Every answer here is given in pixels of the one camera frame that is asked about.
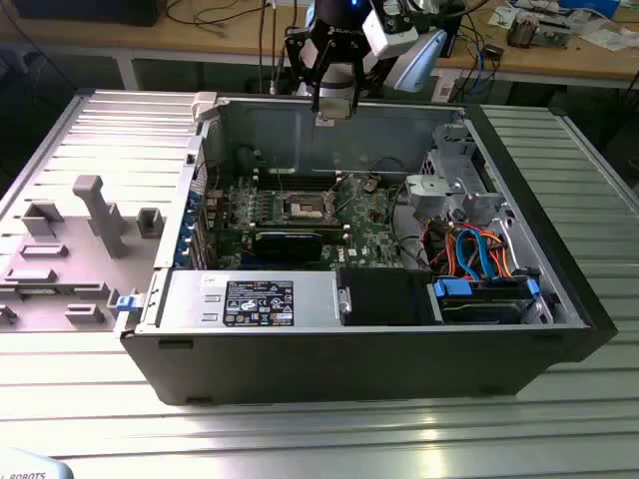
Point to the black graphics card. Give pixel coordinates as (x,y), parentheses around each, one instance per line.
(287,247)

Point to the finned CPU cooler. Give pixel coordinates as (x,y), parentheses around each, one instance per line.
(521,32)

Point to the blue cardboard box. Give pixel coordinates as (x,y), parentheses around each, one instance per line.
(589,5)

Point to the silver power supply unit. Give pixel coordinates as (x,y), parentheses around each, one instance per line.
(309,299)

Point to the white papers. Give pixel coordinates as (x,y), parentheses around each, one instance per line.
(606,40)

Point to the black equipment case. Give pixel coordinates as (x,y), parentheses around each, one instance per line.
(90,10)

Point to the green motherboard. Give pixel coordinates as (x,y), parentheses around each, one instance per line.
(369,234)

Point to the grey parts rack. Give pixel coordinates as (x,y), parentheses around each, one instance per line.
(75,279)

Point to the black PC case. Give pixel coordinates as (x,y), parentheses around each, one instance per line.
(349,364)

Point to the small black adapter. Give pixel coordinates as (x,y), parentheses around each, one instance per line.
(493,52)

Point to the blue case latch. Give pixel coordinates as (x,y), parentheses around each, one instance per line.
(127,303)

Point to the grey metal box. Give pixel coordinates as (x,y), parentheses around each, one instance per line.
(554,32)

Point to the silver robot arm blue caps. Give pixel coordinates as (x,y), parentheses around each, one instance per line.
(424,55)

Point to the round coin cell battery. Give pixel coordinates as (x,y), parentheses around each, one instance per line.
(369,185)

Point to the black tower box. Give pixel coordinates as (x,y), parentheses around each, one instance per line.
(456,37)

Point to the black rear fan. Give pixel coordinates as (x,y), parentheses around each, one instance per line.
(247,158)

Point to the metal disk bay bracket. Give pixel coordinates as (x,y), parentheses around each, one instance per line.
(449,144)

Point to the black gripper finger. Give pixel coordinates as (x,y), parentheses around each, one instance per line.
(299,60)
(355,80)

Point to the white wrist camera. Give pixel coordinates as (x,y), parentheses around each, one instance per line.
(389,32)

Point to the CPU socket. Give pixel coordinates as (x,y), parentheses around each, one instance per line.
(299,207)

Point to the hard disk in blue carrier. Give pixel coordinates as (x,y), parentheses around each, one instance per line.
(479,309)

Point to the pale blue teach pendant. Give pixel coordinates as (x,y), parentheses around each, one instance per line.
(30,466)

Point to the wooden workbench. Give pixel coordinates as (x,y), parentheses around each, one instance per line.
(150,37)

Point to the blue card retention bracket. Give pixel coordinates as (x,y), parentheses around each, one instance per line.
(187,227)

